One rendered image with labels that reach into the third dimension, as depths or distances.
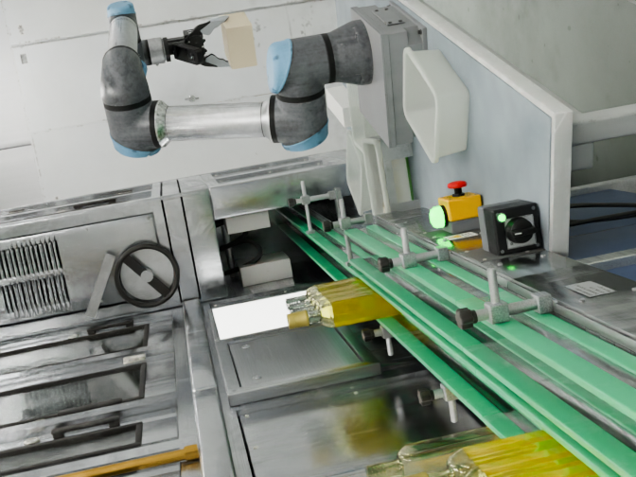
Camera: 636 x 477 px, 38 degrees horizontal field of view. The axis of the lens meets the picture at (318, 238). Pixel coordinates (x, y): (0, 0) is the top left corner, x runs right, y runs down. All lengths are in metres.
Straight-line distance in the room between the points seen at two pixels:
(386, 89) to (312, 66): 0.18
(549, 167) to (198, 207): 1.74
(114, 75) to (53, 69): 3.60
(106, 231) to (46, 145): 2.79
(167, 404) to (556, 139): 1.10
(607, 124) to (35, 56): 4.64
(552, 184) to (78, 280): 1.94
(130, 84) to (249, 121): 0.29
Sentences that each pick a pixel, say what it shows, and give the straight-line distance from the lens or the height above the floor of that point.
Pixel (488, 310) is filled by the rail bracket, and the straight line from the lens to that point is 1.26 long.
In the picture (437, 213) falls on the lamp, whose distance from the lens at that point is 1.87.
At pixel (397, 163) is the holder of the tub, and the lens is 2.33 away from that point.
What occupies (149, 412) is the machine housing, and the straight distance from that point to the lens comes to 2.16.
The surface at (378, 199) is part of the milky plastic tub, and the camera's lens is 2.49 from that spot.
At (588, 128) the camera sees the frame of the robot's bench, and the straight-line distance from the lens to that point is 1.59.
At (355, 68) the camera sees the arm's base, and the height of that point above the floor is 0.90.
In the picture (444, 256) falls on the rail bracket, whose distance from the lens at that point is 1.71.
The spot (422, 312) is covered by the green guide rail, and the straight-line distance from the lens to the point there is 1.66.
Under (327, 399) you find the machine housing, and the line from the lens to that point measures 1.98.
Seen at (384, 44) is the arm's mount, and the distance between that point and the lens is 2.05.
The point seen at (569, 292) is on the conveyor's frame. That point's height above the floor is 0.85.
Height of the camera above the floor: 1.35
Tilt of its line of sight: 8 degrees down
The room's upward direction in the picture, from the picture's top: 101 degrees counter-clockwise
